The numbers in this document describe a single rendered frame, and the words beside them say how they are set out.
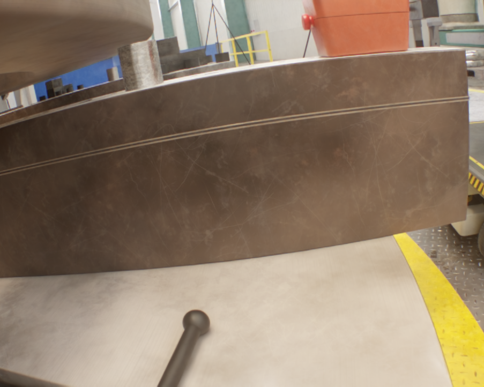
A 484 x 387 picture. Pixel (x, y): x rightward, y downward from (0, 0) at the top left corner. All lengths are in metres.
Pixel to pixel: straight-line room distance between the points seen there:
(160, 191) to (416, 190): 0.52
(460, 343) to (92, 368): 0.83
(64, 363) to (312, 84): 0.65
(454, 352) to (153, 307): 0.71
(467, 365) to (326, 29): 0.80
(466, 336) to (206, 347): 0.68
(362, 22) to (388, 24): 0.05
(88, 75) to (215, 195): 5.19
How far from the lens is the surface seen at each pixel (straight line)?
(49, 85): 3.71
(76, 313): 0.81
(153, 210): 0.81
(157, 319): 0.71
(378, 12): 0.76
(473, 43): 1.35
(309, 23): 0.77
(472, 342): 1.06
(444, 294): 1.20
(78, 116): 0.80
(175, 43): 1.80
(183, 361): 0.57
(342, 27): 0.74
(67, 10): 0.69
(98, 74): 5.86
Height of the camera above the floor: 0.73
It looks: 20 degrees down
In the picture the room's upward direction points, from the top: 10 degrees counter-clockwise
